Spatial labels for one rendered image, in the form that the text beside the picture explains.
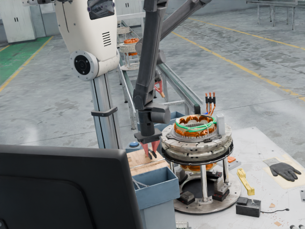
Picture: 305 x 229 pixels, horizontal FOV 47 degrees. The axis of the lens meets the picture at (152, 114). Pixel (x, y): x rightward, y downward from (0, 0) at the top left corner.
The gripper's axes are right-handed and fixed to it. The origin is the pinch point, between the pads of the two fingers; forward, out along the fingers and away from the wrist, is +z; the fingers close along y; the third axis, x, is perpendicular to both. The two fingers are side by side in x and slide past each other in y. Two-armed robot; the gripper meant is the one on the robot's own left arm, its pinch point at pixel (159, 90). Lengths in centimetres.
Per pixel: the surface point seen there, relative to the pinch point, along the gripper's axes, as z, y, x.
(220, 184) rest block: 37, -41, -8
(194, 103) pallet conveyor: 68, 100, -15
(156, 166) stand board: 7, -51, 12
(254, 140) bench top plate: 62, 12, -38
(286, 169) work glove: 56, -29, -41
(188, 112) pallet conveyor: 90, 129, -7
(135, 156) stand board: 5.5, -40.1, 19.3
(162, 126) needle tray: 16.1, -6.9, 6.9
